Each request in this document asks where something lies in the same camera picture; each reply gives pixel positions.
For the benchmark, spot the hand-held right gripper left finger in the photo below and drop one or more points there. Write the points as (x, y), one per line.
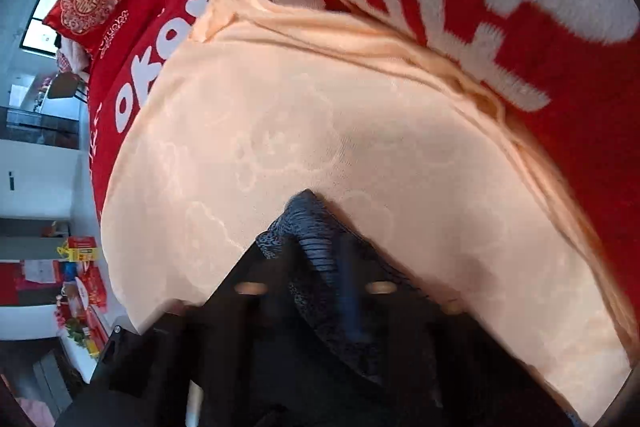
(240, 332)

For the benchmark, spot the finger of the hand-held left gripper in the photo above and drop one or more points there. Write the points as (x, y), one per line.
(120, 347)

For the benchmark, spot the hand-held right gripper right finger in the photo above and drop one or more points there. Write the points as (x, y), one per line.
(400, 347)

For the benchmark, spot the black pants with blue stripes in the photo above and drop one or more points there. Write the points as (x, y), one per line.
(312, 232)

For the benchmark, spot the red gift bag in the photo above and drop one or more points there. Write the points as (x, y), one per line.
(92, 292)

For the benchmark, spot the yellow and red box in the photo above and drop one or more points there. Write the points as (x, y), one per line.
(80, 249)

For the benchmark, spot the white cabinet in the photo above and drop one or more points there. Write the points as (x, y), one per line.
(35, 187)

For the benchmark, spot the cream blanket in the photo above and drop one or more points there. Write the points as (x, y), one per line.
(350, 147)

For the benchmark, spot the dark cabinet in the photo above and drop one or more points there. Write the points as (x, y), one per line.
(42, 127)

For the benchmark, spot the black framed window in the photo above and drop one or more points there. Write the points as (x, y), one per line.
(42, 24)

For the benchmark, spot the red pillow with round emblem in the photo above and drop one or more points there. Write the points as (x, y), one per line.
(87, 2)

